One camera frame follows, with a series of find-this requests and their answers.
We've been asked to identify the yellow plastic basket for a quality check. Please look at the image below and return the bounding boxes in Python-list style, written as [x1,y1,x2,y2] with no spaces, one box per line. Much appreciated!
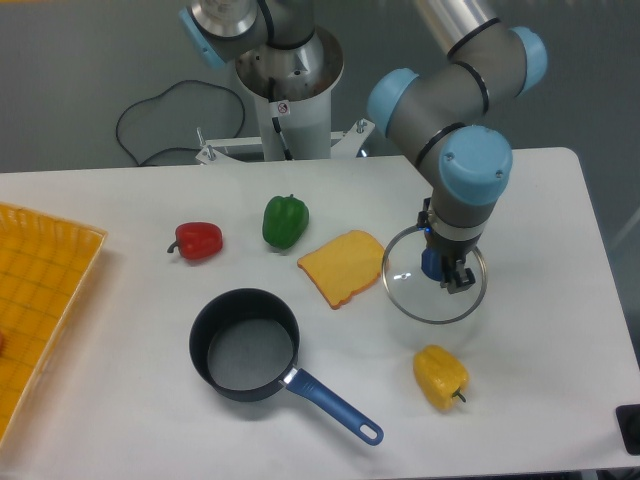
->
[1,203,107,440]

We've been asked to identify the yellow bell pepper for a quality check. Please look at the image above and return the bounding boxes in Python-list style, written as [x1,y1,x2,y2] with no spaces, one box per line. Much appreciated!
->
[413,345,469,411]

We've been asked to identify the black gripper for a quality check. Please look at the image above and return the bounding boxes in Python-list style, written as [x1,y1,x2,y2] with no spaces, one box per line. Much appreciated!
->
[424,230,479,294]

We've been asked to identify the green bell pepper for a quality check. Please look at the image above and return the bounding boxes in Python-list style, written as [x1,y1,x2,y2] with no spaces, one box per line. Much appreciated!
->
[262,195,310,250]

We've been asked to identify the toy toast slice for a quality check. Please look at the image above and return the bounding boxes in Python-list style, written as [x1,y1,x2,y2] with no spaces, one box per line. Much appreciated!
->
[297,230,385,309]

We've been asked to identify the glass lid blue knob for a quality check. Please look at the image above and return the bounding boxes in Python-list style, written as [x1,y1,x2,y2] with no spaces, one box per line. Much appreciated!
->
[382,226,488,325]

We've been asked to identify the black saucepan blue handle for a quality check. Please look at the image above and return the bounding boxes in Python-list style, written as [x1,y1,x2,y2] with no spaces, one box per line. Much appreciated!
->
[189,288,384,446]

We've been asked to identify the black cable on floor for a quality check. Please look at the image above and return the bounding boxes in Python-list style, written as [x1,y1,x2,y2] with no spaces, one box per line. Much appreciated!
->
[115,79,247,167]

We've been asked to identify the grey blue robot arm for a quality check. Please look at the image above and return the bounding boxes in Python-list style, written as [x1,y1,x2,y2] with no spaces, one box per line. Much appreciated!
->
[179,1,548,294]

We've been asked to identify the red bell pepper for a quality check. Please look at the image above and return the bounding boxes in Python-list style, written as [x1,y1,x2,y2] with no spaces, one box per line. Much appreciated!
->
[167,222,223,261]

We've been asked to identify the black device at table edge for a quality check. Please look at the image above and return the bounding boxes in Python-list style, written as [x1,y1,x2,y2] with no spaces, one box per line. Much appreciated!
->
[615,404,640,456]

